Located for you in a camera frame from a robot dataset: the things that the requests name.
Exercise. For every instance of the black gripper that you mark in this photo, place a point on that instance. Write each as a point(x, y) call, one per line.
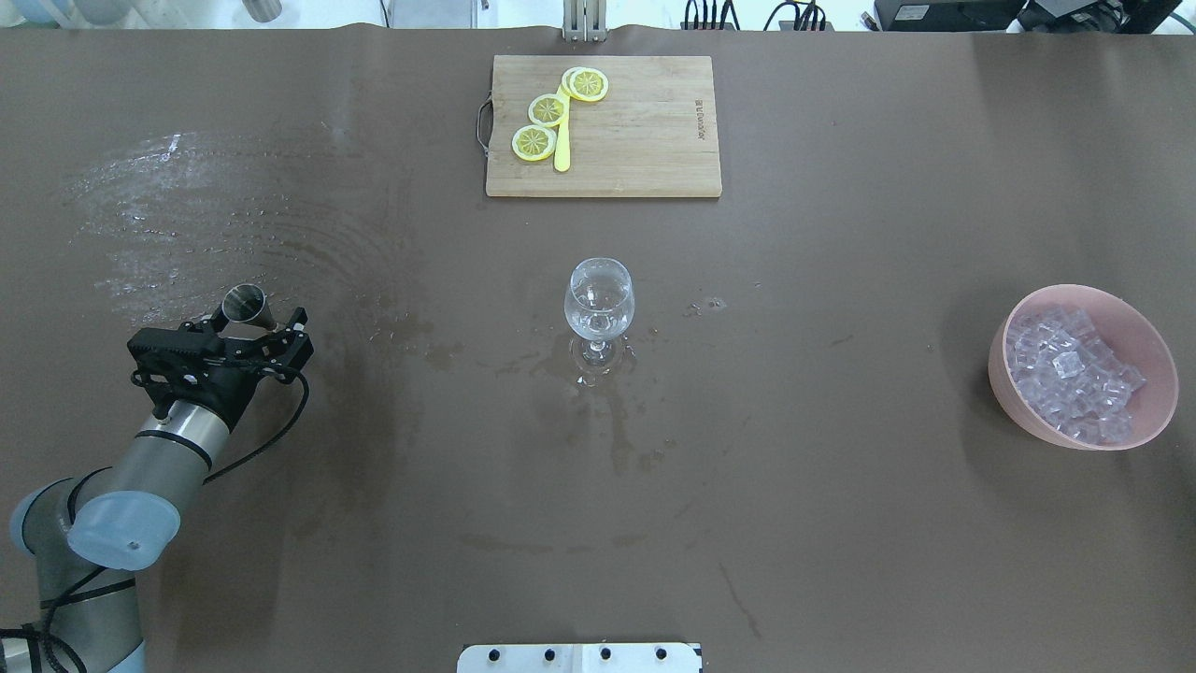
point(227, 390)

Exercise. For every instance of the lemon slice three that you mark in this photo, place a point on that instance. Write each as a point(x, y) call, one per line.
point(590, 84)

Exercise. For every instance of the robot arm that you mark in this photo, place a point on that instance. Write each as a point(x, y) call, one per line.
point(90, 535)

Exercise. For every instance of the lemon slice two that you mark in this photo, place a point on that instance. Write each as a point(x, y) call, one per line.
point(548, 110)

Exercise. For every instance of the clear wine glass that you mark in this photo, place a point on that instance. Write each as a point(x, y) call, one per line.
point(598, 305)

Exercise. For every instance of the lemon slice four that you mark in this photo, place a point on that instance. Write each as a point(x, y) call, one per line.
point(566, 82)

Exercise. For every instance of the aluminium frame post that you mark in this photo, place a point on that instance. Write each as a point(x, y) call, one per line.
point(584, 21)

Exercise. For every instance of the pink bowl of ice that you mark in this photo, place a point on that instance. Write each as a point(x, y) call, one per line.
point(1081, 369)

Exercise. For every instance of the bamboo cutting board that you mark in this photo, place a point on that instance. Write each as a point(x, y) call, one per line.
point(656, 134)

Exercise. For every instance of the steel cocktail jigger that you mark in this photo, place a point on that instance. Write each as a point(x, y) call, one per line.
point(247, 304)

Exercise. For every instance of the small steel cup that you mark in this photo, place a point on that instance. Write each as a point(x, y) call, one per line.
point(263, 11)

